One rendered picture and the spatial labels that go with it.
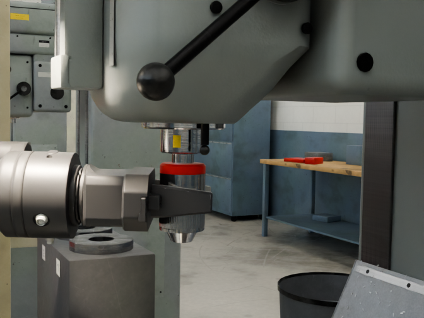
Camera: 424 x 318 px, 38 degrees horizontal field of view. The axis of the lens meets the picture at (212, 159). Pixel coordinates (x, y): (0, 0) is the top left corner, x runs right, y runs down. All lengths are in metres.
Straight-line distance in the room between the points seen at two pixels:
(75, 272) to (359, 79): 0.44
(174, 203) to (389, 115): 0.42
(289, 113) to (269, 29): 7.41
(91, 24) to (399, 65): 0.30
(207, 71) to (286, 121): 7.49
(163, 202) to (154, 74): 0.17
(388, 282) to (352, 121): 6.10
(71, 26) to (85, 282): 0.38
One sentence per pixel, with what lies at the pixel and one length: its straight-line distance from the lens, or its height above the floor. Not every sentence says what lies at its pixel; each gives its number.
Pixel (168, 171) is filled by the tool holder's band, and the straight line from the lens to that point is 0.61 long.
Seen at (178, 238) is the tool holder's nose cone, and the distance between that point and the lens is 0.63.
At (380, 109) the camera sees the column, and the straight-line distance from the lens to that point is 0.93.
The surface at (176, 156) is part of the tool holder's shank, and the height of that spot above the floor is 1.28.
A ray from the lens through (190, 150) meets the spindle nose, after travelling 0.61.
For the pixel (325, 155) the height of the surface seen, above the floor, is 0.95.
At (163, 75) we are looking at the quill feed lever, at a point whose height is 1.35.
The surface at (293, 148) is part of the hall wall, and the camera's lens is 7.87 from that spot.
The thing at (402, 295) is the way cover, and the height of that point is 1.08.
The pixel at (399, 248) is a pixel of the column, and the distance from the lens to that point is 0.92.
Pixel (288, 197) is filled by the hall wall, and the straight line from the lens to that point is 8.01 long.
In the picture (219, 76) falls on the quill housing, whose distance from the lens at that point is 0.55.
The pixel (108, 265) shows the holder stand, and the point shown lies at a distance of 0.83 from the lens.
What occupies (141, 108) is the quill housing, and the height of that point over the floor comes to 1.32.
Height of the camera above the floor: 1.31
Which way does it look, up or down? 4 degrees down
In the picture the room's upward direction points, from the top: 1 degrees clockwise
